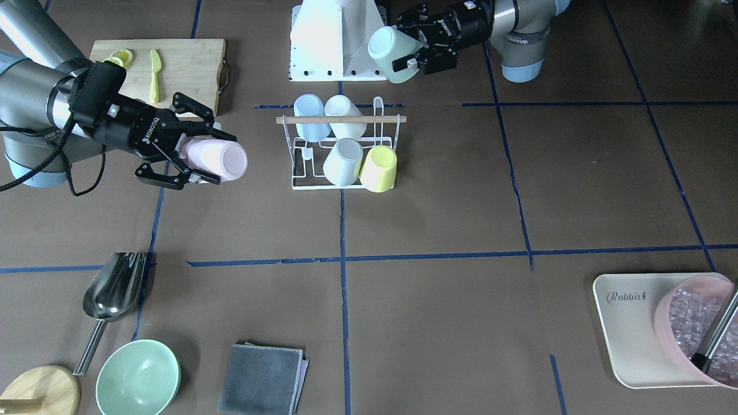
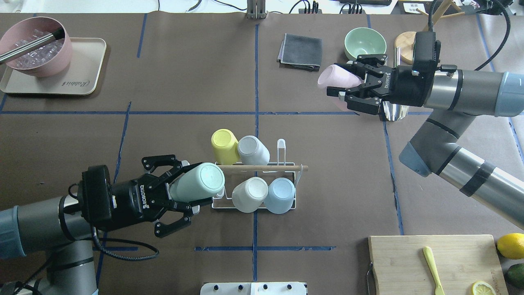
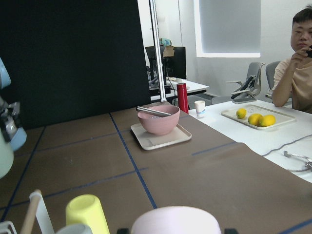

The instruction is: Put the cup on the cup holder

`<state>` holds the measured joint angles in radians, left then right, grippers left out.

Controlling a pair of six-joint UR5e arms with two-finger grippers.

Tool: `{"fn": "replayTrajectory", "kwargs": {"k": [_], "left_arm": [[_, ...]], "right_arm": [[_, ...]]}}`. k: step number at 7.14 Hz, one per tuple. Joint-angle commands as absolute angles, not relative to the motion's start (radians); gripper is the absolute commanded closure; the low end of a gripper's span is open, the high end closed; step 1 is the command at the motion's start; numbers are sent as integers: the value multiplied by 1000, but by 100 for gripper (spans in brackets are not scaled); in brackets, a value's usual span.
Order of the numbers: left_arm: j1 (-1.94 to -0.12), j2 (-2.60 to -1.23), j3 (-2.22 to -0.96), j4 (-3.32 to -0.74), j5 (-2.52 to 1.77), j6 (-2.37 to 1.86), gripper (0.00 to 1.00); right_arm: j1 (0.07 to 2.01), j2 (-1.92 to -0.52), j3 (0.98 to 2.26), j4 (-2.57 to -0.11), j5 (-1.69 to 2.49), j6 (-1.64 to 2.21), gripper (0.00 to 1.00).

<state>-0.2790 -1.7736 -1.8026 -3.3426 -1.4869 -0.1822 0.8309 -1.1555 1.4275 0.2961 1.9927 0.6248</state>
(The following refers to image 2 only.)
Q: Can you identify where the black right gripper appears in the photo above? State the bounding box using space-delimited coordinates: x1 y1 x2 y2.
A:
326 54 434 115

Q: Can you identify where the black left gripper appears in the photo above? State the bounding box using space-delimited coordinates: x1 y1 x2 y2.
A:
110 154 213 238

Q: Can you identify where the pink cup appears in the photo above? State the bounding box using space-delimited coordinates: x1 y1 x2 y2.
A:
317 65 363 92

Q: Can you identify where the mint green cup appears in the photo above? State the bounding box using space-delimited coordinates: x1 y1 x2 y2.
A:
169 163 225 203

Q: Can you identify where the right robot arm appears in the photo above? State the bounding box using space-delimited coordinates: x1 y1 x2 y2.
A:
325 55 523 228

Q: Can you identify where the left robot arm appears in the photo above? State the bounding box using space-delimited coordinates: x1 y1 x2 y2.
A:
1 154 212 295

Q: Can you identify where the yellow cup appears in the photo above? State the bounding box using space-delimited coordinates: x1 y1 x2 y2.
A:
211 129 241 166

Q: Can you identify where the white cup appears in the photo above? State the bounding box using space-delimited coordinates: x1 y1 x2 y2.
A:
232 176 269 213

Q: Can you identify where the grey cup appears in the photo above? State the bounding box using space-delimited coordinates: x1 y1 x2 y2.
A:
237 136 270 166

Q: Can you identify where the light blue cup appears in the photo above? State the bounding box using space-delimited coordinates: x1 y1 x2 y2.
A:
264 177 296 214

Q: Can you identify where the green bowl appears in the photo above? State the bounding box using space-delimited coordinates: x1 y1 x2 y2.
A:
344 27 387 60

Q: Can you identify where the steel scoop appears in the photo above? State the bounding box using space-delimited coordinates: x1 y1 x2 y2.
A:
381 47 409 122

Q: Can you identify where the grey folded cloth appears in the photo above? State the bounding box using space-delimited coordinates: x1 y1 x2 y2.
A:
277 33 323 71

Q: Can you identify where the beige plastic tray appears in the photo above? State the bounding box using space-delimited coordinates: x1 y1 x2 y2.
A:
1 38 107 95

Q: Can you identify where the yellow plastic knife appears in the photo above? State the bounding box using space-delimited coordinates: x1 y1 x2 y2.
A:
422 246 444 295

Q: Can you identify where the pink bowl with ice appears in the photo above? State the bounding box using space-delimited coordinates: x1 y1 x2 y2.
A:
0 17 73 77

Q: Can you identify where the wooden cutting board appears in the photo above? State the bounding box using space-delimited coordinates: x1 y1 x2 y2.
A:
368 234 508 295

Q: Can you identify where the whole lemon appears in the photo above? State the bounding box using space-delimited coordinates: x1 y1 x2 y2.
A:
497 233 524 260

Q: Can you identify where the lemon half slice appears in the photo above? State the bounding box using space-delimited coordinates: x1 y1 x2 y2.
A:
470 281 497 295

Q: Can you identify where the green avocado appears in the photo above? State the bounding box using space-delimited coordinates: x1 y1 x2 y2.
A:
505 263 524 290

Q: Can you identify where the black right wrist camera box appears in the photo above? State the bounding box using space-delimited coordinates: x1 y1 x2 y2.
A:
412 31 440 74

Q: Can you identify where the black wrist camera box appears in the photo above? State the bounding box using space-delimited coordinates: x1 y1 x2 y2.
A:
412 31 440 74
79 166 112 228

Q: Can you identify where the white wire cup rack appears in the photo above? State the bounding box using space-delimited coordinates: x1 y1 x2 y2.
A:
211 138 309 210

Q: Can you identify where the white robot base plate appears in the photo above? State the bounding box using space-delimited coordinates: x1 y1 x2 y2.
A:
200 281 308 295

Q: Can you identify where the aluminium frame post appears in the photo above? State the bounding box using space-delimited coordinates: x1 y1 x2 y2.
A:
246 0 267 19

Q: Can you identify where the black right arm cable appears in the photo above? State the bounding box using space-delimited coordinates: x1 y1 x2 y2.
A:
428 0 511 71

